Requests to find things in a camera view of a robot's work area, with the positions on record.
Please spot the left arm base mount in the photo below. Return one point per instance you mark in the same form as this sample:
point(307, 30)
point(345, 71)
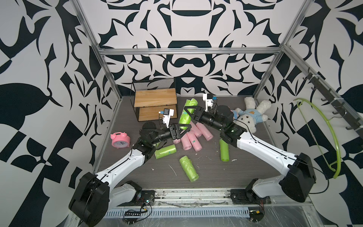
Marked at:
point(140, 197)

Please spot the black round connector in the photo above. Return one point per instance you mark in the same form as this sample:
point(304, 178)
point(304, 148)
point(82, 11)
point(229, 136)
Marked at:
point(256, 216)

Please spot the green plastic hanger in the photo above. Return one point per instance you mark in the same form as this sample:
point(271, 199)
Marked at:
point(317, 131)

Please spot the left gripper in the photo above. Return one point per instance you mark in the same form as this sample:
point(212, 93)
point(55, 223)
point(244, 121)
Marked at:
point(173, 128)

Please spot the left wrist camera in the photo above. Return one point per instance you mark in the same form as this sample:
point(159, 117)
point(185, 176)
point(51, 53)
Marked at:
point(167, 114)

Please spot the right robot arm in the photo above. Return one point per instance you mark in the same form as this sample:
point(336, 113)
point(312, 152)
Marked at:
point(297, 175)

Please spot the white teddy bear plush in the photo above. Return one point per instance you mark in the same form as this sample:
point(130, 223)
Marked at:
point(252, 115)

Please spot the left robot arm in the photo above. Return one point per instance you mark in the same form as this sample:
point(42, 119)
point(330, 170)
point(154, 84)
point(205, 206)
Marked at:
point(97, 193)

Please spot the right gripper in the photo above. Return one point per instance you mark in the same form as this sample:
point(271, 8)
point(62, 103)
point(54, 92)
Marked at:
point(198, 115)

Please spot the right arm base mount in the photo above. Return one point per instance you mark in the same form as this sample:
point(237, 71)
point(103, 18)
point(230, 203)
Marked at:
point(243, 196)

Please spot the pink alarm clock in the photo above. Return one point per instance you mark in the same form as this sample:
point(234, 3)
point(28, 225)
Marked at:
point(120, 140)

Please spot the black usb hub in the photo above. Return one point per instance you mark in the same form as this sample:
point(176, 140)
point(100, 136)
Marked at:
point(132, 213)

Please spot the black wall hook rail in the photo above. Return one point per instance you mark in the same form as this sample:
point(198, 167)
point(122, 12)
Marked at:
point(329, 96)

